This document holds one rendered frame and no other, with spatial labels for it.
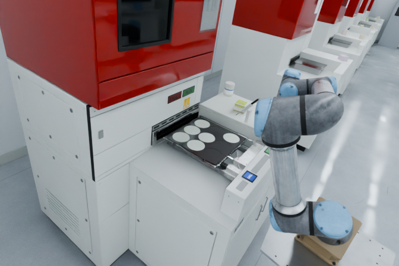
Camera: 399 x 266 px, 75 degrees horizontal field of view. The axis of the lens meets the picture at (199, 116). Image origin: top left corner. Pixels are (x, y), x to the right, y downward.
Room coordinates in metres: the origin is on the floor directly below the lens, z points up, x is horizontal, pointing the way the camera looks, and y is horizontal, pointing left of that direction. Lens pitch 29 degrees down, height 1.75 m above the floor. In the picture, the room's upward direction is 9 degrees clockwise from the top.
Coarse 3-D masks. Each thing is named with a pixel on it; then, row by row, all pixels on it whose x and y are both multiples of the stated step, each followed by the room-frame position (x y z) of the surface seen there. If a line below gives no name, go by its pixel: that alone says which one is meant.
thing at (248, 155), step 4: (252, 148) 1.27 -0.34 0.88; (256, 148) 1.28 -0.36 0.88; (248, 152) 1.23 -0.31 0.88; (252, 152) 1.24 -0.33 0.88; (256, 152) 1.24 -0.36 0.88; (240, 156) 1.18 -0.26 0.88; (244, 156) 1.19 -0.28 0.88; (248, 156) 1.19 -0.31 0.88; (252, 156) 1.20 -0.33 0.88; (244, 160) 1.15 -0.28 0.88; (248, 160) 1.15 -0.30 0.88; (232, 164) 1.10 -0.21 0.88; (240, 168) 1.08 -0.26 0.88; (224, 172) 1.03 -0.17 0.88; (224, 176) 1.03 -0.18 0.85; (228, 176) 1.02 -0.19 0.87; (232, 176) 1.01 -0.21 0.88
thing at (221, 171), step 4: (172, 144) 1.25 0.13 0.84; (176, 148) 1.23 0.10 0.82; (180, 148) 1.22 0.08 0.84; (184, 152) 1.20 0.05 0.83; (192, 156) 1.17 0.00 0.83; (200, 160) 1.15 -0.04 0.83; (204, 164) 1.13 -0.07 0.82; (208, 164) 1.12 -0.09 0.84; (212, 168) 1.10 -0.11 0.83; (220, 168) 1.09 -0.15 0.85; (220, 172) 1.08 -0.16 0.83
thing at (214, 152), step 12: (204, 120) 1.48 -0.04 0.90; (204, 132) 1.33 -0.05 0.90; (216, 132) 1.36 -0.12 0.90; (228, 132) 1.38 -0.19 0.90; (180, 144) 1.17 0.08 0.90; (204, 144) 1.21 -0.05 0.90; (216, 144) 1.23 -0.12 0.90; (228, 144) 1.25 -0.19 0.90; (204, 156) 1.10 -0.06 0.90; (216, 156) 1.12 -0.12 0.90
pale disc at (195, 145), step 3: (189, 141) 1.22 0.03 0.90; (192, 141) 1.22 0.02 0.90; (195, 141) 1.23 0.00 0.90; (198, 141) 1.23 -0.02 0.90; (189, 144) 1.19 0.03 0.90; (192, 144) 1.19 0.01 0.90; (195, 144) 1.20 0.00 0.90; (198, 144) 1.20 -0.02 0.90; (201, 144) 1.21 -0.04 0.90; (189, 147) 1.16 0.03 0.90; (192, 147) 1.17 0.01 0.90; (195, 147) 1.17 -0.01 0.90; (198, 147) 1.17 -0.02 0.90; (201, 147) 1.18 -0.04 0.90; (195, 150) 1.14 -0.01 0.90; (198, 150) 1.15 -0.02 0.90
